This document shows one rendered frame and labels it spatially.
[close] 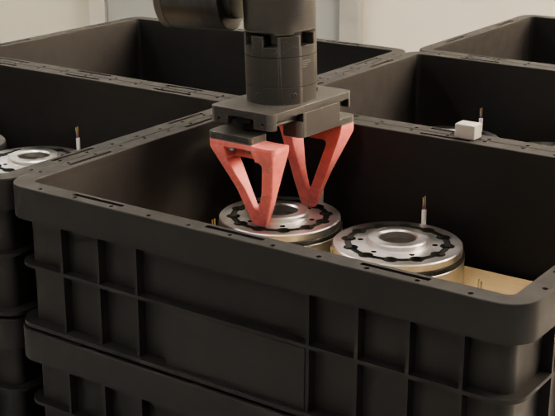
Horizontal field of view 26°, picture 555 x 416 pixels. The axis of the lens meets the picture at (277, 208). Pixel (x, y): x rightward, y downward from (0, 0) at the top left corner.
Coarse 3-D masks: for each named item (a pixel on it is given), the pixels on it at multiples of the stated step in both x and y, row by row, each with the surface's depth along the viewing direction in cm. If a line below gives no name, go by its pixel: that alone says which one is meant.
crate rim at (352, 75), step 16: (368, 64) 124; (384, 64) 124; (400, 64) 127; (464, 64) 127; (480, 64) 126; (496, 64) 125; (512, 64) 124; (528, 64) 124; (320, 80) 117; (336, 80) 117; (352, 80) 119; (416, 128) 99; (432, 128) 100; (512, 144) 95; (528, 144) 95
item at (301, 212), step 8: (280, 208) 101; (288, 208) 101; (296, 208) 100; (304, 208) 99; (272, 216) 97; (280, 216) 97; (288, 216) 97; (296, 216) 98; (304, 216) 98; (272, 224) 97; (280, 224) 97
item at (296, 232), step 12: (240, 204) 102; (324, 204) 102; (228, 216) 100; (240, 216) 99; (312, 216) 99; (324, 216) 100; (336, 216) 99; (240, 228) 96; (252, 228) 97; (264, 228) 97; (276, 228) 96; (288, 228) 96; (300, 228) 97; (312, 228) 97; (324, 228) 96; (336, 228) 98; (288, 240) 95; (300, 240) 95
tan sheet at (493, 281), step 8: (464, 272) 96; (472, 272) 96; (480, 272) 96; (488, 272) 96; (464, 280) 94; (472, 280) 94; (480, 280) 94; (488, 280) 94; (496, 280) 94; (504, 280) 94; (512, 280) 94; (520, 280) 94; (488, 288) 93; (496, 288) 93; (504, 288) 93; (512, 288) 93; (520, 288) 93
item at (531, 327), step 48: (144, 144) 95; (480, 144) 95; (48, 192) 83; (144, 240) 78; (192, 240) 76; (240, 240) 74; (288, 288) 72; (336, 288) 70; (384, 288) 68; (432, 288) 66; (480, 288) 66; (528, 288) 66; (480, 336) 65; (528, 336) 65
